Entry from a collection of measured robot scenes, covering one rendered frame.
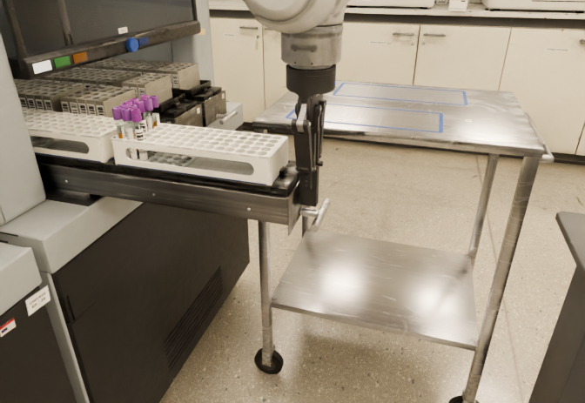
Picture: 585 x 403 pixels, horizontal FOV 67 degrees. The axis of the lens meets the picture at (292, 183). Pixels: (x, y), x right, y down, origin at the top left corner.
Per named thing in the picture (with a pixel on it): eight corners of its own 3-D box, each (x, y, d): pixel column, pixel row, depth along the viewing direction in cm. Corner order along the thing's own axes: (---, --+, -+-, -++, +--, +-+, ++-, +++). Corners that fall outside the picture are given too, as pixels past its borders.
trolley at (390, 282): (253, 372, 136) (238, 118, 100) (295, 281, 176) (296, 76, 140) (483, 433, 119) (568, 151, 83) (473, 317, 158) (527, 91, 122)
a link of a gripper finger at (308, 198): (318, 168, 72) (317, 170, 72) (317, 204, 76) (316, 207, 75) (300, 165, 73) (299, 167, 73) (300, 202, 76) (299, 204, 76)
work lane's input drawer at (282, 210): (-32, 184, 89) (-48, 142, 85) (23, 158, 101) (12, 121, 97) (314, 242, 71) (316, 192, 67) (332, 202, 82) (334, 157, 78)
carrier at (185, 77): (194, 83, 130) (191, 63, 128) (200, 83, 130) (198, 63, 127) (173, 93, 120) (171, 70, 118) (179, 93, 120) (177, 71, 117)
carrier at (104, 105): (131, 112, 104) (127, 88, 101) (139, 113, 104) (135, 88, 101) (99, 128, 94) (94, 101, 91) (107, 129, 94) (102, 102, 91)
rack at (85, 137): (-21, 151, 87) (-31, 121, 84) (20, 135, 96) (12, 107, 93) (106, 169, 79) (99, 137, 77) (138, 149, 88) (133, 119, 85)
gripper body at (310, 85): (294, 57, 70) (294, 113, 74) (278, 67, 63) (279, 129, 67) (341, 59, 68) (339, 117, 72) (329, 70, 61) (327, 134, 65)
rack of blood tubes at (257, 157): (114, 171, 79) (108, 137, 76) (146, 151, 87) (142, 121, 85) (271, 192, 71) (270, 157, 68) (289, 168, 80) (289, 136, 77)
